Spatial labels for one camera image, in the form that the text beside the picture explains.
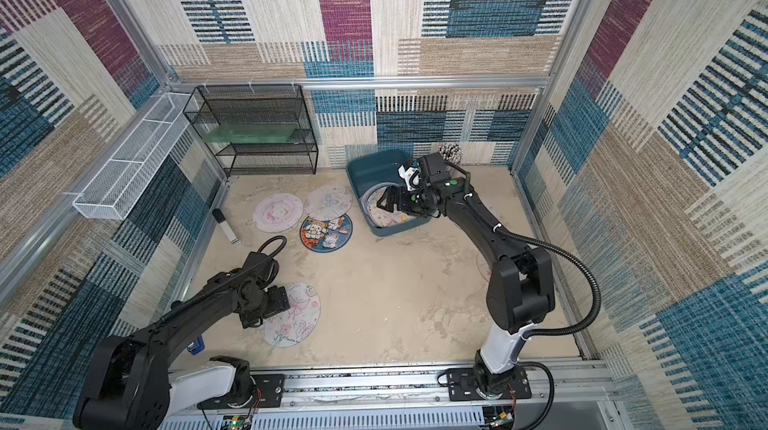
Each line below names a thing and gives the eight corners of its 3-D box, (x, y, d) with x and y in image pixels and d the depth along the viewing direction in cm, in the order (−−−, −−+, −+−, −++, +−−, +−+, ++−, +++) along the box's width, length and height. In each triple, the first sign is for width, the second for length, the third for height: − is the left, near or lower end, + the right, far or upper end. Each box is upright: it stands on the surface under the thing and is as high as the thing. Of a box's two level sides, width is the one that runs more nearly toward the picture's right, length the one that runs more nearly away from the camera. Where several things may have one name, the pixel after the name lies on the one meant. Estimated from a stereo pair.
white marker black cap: (232, 245, 102) (226, 237, 98) (217, 220, 109) (210, 211, 105) (240, 241, 103) (234, 232, 99) (224, 216, 110) (218, 207, 106)
